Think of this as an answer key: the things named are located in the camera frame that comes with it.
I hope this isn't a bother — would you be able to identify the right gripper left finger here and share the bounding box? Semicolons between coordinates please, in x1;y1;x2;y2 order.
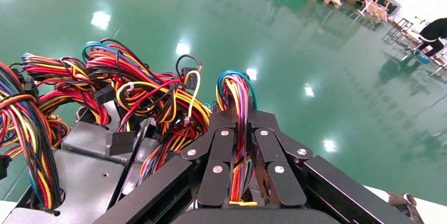
92;108;242;224

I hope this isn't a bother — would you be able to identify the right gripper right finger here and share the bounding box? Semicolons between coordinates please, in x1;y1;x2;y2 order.
248;108;417;224

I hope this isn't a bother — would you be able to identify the grey power supply with cables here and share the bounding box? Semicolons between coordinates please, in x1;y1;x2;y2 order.
0;61;125;224
81;38;213;196
20;53;141;164
216;70;258;207

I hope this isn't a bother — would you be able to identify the black pipe joint clamp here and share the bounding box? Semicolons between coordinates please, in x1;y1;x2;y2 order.
386;192;425;224

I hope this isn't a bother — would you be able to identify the person in black clothes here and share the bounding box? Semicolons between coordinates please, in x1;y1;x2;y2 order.
416;17;447;59

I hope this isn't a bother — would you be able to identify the white pipe rail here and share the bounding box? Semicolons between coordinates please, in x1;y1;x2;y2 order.
365;184;447;224

